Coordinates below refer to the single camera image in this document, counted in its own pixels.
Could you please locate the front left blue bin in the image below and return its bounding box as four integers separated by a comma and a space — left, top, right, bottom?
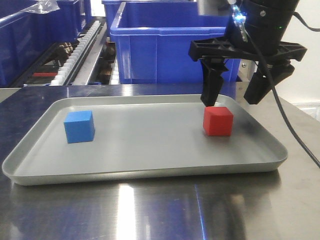
0, 5, 53, 87

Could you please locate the red cube block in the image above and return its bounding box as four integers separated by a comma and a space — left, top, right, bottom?
203, 106, 234, 137

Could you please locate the clear plastic bag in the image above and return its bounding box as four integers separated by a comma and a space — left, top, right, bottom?
21, 0, 60, 15

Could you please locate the front right blue bin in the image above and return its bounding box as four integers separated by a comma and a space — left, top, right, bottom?
110, 1, 229, 84

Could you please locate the blue bin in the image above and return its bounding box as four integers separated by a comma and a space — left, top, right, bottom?
0, 5, 53, 87
54, 0, 86, 42
101, 0, 201, 38
110, 1, 229, 84

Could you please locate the blue cube block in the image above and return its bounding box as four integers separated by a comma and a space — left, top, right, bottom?
63, 110, 95, 144

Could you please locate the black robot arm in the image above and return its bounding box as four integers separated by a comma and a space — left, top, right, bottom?
188, 0, 307, 107

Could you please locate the rear right blue bin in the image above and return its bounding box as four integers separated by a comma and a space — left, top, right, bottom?
101, 0, 201, 38

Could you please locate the rear left blue bin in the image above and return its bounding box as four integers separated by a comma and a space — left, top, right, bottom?
54, 0, 86, 42

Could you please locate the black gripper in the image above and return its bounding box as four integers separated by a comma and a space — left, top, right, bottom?
188, 37, 308, 107

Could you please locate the perforated metal shelf post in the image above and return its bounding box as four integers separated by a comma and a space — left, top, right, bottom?
237, 59, 258, 82

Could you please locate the white roller track left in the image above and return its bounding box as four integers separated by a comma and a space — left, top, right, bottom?
49, 20, 101, 86

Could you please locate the grey metal tray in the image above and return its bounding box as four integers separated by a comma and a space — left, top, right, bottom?
2, 94, 288, 186

